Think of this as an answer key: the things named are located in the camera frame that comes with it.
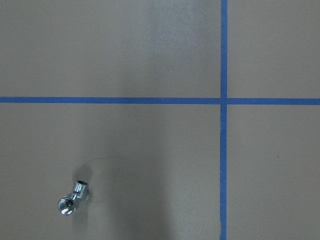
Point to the chrome metal pipe fitting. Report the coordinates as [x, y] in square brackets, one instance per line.
[68, 204]

